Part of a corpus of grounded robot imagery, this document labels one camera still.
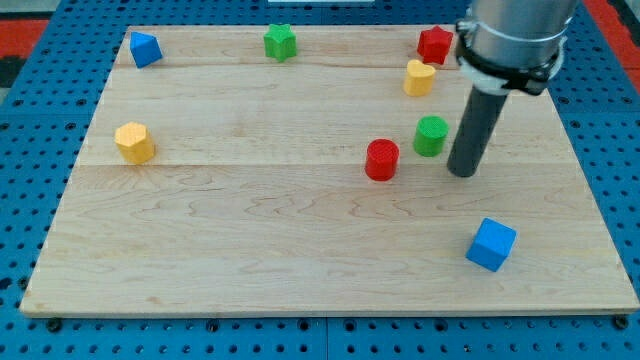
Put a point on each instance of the green cylinder block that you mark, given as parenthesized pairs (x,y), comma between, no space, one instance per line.
(430,136)

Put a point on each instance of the green star block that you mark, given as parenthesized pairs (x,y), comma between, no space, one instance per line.
(280,42)

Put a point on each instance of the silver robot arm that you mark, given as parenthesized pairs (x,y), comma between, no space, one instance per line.
(506,45)

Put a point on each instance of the red cylinder block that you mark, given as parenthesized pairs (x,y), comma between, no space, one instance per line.
(382,157)

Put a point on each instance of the red star block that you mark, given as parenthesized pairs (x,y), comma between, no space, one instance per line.
(434,45)

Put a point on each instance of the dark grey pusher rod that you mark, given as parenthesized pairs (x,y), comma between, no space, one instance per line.
(475,129)

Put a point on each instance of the blue cube block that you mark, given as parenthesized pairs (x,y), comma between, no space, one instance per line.
(491,245)

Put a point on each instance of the yellow hexagon block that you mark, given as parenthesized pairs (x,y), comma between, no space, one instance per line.
(134,142)

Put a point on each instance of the yellow heart block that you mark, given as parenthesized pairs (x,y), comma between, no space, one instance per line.
(419,78)

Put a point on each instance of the light wooden board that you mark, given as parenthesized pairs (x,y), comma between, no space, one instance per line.
(257,204)

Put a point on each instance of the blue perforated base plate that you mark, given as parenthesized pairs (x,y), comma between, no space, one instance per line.
(46,114)

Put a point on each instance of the blue triangle block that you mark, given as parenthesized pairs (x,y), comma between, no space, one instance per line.
(145,49)

